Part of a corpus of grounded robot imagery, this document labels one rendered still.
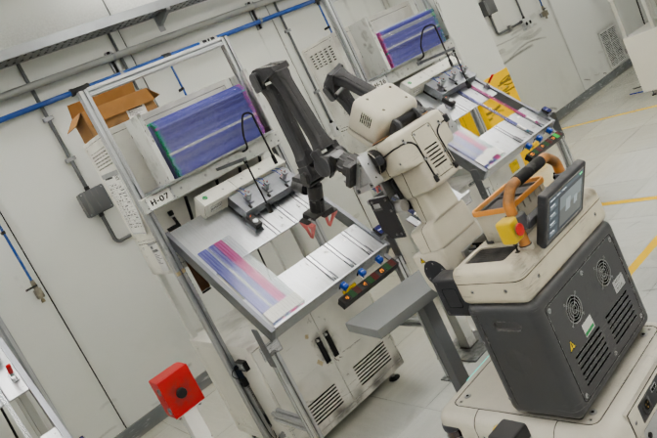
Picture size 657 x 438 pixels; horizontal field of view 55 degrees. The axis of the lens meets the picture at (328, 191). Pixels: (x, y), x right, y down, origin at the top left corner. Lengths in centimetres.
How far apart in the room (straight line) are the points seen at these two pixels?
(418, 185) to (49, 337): 274
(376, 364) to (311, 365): 38
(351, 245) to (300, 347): 52
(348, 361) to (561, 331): 137
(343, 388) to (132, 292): 178
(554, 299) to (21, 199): 319
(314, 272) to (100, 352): 197
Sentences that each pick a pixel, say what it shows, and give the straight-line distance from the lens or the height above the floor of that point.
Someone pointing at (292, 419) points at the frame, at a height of 32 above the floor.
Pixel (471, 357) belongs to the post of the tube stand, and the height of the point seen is 1.
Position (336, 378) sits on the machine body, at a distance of 304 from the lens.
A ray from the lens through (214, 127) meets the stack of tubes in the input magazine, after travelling 295.
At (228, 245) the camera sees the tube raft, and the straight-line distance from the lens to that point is 277.
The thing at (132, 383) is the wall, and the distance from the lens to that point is 436.
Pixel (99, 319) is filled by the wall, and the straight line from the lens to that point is 426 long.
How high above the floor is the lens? 148
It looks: 9 degrees down
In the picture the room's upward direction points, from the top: 26 degrees counter-clockwise
